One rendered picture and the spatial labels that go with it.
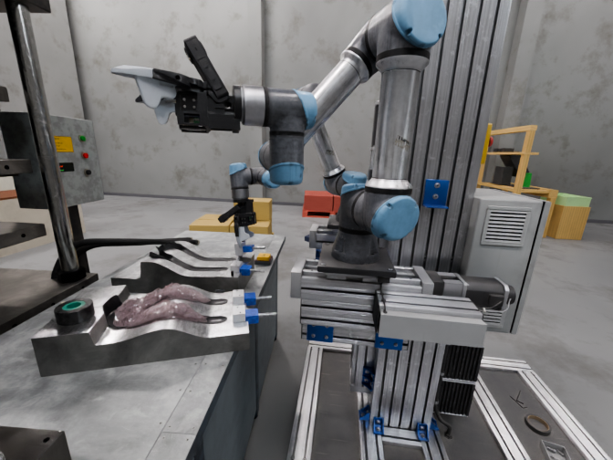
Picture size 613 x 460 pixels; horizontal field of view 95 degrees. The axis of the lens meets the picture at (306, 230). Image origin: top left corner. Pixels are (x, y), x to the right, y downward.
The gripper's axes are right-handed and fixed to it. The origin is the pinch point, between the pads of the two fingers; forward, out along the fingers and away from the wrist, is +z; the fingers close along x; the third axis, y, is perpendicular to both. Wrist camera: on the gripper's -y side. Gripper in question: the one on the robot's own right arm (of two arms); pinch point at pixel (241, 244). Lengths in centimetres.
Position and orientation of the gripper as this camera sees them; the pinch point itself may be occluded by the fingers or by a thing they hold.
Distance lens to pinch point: 129.9
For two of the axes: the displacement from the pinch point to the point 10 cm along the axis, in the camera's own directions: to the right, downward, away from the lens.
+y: 9.9, -0.6, -1.1
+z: 0.7, 9.9, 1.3
